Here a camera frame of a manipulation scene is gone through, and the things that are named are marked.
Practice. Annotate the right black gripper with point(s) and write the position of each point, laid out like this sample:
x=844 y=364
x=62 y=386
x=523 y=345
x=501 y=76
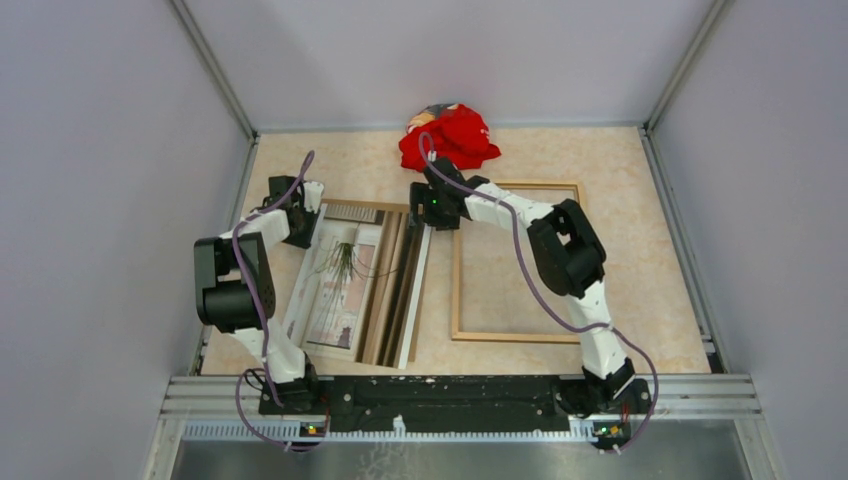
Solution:
x=420 y=195

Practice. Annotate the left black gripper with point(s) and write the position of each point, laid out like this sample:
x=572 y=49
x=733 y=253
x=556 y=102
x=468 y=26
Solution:
x=304 y=241

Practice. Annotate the printed photo sheet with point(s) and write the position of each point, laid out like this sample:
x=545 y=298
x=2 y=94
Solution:
x=361 y=285

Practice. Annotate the wooden picture frame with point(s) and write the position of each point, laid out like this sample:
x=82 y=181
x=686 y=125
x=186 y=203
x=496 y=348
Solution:
x=490 y=299

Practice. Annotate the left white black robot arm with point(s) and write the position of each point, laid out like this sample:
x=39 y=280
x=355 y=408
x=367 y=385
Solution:
x=235 y=291

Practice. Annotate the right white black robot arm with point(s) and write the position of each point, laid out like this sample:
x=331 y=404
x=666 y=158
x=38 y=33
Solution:
x=562 y=261

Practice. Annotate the red crumpled cloth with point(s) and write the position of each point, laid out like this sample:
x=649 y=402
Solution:
x=458 y=133

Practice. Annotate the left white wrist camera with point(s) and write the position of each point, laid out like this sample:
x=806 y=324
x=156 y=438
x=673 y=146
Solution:
x=313 y=192

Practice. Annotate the aluminium front rail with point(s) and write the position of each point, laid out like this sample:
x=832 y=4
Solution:
x=216 y=407

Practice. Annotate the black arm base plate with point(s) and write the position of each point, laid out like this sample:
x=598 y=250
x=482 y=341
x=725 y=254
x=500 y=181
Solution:
x=462 y=404

